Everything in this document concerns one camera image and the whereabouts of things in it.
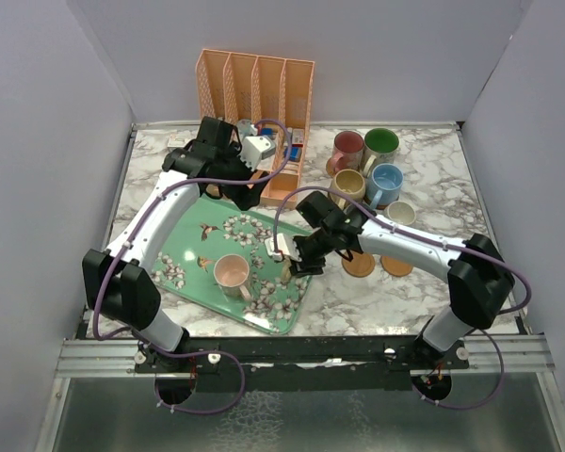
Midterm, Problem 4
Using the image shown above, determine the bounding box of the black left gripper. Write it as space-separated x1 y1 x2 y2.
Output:
216 141 270 210

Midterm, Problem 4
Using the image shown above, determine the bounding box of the light orange wooden coaster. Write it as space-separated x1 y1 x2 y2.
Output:
342 252 376 278

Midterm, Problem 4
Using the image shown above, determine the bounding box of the tan brown mug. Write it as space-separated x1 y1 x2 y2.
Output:
328 169 366 210

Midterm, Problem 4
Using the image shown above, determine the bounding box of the light blue mug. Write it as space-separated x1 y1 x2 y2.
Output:
364 163 404 205

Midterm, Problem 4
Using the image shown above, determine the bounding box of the beige grey mug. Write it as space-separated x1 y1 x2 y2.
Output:
383 201 416 226

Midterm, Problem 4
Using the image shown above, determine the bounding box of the woven rattan coaster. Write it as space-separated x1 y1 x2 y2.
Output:
326 159 335 177

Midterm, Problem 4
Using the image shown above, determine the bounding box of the yellow mug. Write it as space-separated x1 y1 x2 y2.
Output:
281 257 299 283

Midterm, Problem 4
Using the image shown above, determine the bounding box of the maroon red mug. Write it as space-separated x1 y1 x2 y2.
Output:
330 131 364 174

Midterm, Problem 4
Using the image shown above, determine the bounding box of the green mug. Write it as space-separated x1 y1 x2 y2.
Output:
360 128 400 177

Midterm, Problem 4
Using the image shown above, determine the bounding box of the pink mug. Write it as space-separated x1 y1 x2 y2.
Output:
213 254 253 302

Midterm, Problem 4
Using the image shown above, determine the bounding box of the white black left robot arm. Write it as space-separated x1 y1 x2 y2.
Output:
82 117 276 372

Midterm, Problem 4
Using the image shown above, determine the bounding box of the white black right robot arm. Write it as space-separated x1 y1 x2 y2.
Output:
291 191 515 368

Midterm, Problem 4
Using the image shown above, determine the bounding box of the blue correction tape package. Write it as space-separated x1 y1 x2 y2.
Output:
236 119 258 139

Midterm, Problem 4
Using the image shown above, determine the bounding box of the small white staples box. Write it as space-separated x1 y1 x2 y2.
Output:
167 133 192 150

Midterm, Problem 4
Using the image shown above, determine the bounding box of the blue stamp box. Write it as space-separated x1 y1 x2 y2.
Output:
289 147 302 162

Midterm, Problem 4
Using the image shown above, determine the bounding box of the red white small box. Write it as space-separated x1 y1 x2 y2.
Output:
291 128 305 147

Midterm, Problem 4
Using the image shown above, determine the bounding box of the orange plastic desk organizer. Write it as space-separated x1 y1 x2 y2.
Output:
195 49 315 206

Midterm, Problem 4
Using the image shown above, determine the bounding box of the green floral tray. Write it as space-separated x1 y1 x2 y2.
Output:
152 198 310 334

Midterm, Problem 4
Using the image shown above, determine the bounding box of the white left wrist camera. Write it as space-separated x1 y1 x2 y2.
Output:
239 136 276 170

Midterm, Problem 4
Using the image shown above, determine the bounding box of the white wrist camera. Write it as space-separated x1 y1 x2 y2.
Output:
239 136 276 170
265 233 299 262

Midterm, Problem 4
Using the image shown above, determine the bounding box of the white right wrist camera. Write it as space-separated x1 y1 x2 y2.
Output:
265 233 299 262

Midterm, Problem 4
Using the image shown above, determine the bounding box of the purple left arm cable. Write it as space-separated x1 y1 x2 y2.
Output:
91 118 293 343

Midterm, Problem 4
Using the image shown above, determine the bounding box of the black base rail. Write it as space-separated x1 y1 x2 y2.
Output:
135 335 469 393

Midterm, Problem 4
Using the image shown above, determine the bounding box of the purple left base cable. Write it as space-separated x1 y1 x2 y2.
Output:
153 349 246 416

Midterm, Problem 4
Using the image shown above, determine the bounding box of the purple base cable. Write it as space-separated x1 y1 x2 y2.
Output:
153 349 246 416
412 327 506 411

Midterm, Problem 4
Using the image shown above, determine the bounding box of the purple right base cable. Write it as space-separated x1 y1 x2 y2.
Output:
412 327 506 411

